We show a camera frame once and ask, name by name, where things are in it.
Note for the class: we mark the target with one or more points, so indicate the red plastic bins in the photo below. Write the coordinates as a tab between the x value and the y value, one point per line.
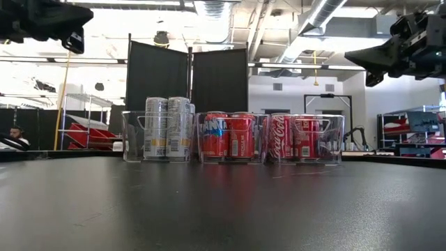
87	134

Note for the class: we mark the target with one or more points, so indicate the black round speaker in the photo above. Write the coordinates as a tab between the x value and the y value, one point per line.
99	86

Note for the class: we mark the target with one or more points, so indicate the ribbed flexible duct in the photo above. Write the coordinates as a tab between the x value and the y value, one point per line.
216	8

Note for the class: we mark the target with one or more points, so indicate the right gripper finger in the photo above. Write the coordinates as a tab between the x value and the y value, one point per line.
380	55

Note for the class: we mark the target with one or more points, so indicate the black folding partition screen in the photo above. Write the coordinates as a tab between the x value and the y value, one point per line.
157	76

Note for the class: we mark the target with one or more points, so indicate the wall vent grille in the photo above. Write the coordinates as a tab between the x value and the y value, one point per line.
277	86
329	87

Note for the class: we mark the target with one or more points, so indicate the fluorescent ceiling light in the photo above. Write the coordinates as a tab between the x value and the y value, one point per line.
306	66

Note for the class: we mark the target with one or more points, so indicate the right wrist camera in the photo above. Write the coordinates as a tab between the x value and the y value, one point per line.
373	80

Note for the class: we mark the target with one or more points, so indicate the red Coca-Cola soda can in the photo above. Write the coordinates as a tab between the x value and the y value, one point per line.
306	137
280	137

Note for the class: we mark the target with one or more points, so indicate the black ceiling lamp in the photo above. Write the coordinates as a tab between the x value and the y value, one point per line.
161	38

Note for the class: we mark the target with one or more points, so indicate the black curved chair back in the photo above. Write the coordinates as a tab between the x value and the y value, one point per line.
10	142

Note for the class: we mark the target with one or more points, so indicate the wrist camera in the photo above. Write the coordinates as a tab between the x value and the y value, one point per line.
75	43
373	80

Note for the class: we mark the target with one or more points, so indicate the black low divider wall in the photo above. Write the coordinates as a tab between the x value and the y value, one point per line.
42	129

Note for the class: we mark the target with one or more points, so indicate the clear plastic storage bin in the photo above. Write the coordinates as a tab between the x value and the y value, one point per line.
334	146
132	139
263	146

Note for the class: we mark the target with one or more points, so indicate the person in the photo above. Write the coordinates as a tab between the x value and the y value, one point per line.
15	133

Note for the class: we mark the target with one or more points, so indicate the blue storage bin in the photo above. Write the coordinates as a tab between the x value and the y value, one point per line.
423	122

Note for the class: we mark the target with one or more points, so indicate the black metal stand frame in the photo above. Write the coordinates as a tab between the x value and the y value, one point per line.
327	95

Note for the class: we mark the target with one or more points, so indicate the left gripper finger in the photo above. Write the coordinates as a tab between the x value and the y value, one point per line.
66	19

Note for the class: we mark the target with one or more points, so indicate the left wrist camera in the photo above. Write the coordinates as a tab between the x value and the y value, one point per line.
75	43

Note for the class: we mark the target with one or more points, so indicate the silver ventilation duct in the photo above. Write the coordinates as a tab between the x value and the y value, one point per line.
324	12

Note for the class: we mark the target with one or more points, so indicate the small black robot arm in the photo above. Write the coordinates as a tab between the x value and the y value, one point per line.
359	129

